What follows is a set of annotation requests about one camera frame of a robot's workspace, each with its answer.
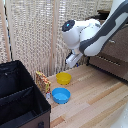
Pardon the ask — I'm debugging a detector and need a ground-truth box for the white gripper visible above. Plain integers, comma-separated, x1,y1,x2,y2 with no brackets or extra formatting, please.
65,49,84,70

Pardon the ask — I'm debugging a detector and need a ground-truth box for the yellow plastic bowl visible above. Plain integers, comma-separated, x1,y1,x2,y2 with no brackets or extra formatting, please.
55,71,73,86

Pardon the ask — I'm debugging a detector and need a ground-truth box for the brown drawer with silver handle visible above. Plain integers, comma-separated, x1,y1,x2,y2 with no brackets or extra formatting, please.
88,54,128,81
99,28,128,63

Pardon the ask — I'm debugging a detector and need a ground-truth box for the blue plastic bowl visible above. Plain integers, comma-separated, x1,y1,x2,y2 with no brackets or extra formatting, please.
51,87,72,105

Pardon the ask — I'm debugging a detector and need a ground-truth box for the dark brown drawer cabinet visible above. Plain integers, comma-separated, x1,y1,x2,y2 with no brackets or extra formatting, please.
86,9,128,83

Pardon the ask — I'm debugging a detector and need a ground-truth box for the colourful snack bag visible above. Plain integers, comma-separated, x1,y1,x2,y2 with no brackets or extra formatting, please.
34,70,52,95

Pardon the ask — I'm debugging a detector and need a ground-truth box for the small white plastic object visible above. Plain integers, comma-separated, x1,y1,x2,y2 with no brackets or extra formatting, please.
45,92,52,100

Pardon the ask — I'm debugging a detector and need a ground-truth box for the beige woven folding screen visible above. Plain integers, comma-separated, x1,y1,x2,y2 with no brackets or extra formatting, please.
0,0,114,78

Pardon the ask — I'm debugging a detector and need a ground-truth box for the black fabric storage box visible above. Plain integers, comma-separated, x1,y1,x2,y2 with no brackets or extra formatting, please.
0,59,52,128

